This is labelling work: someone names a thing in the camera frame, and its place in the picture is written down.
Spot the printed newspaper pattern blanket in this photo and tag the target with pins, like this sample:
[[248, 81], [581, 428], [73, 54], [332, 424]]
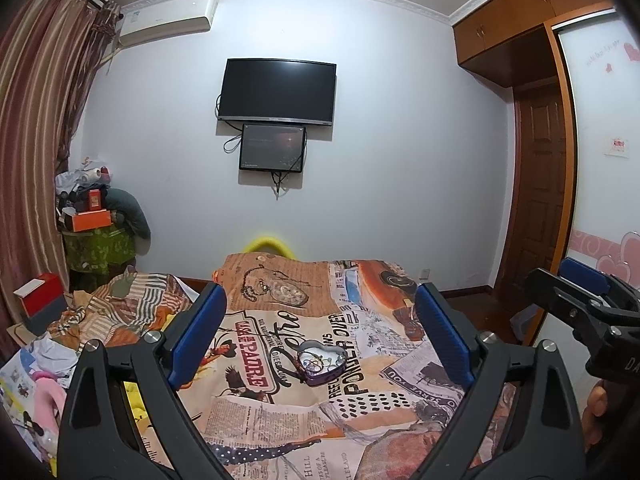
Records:
[[300, 425]]

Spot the small black monitor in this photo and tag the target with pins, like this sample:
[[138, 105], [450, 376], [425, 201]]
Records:
[[272, 147]]

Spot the red and white box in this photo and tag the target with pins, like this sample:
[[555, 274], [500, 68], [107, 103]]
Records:
[[42, 295]]

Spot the pile of colourful clothes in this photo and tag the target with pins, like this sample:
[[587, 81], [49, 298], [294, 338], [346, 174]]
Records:
[[35, 390]]

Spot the white air conditioner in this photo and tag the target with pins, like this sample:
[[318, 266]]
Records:
[[165, 20]]

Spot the black wall television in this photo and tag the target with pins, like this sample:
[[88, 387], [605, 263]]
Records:
[[277, 91]]

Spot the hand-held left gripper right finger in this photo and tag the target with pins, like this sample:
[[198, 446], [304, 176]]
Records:
[[445, 335]]

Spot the yellow plush toy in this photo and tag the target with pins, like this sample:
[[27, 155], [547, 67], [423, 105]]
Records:
[[134, 402]]

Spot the green cloth covered cabinet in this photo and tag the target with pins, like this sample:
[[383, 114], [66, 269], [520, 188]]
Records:
[[100, 250]]

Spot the orange flat box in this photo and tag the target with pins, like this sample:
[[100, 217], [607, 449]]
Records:
[[92, 221]]

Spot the white heart print wardrobe door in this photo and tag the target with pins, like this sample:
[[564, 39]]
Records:
[[600, 110]]

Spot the purple heart-shaped tin box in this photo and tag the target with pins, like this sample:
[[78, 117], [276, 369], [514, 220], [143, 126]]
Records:
[[320, 379]]

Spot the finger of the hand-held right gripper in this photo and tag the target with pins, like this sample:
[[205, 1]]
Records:
[[582, 272], [555, 295]]

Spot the striped brown curtain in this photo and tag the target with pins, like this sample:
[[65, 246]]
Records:
[[35, 135]]

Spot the pile of white bags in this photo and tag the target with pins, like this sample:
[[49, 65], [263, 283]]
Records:
[[85, 172]]

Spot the yellow round object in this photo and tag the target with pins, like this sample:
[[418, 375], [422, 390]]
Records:
[[267, 242]]

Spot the tangle of mixed jewelry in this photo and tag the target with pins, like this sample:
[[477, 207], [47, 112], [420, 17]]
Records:
[[320, 360]]

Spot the person's right hand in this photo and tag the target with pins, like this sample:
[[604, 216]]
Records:
[[597, 410]]

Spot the grey bin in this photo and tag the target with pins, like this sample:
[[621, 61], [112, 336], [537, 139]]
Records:
[[522, 322]]

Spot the small red box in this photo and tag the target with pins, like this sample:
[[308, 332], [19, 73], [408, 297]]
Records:
[[95, 200]]

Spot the striped orange duvet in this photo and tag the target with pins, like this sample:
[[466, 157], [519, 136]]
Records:
[[125, 305]]

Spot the brown wooden door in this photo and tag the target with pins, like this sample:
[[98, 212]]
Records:
[[537, 195]]

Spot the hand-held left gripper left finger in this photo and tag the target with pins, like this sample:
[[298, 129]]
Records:
[[200, 330]]

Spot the wooden overhead cabinet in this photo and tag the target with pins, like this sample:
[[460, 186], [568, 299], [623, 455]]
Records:
[[510, 25]]

